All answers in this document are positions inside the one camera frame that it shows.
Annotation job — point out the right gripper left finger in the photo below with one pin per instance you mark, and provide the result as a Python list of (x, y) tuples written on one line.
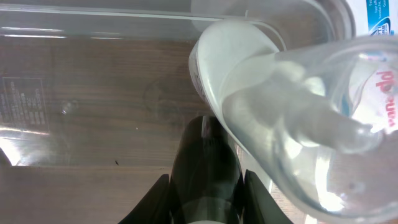
[(153, 208)]

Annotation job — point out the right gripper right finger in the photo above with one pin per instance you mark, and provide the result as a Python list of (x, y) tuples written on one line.
[(260, 207)]

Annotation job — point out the dark bottle white cap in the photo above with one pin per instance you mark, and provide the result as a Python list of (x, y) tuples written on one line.
[(206, 184)]

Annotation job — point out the white spray bottle clear cap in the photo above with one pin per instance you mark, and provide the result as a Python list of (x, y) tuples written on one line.
[(291, 111)]

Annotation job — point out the white Panadol box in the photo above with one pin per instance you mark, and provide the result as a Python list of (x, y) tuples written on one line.
[(373, 86)]

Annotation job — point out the clear plastic container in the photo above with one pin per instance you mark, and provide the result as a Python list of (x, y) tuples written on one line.
[(95, 95)]

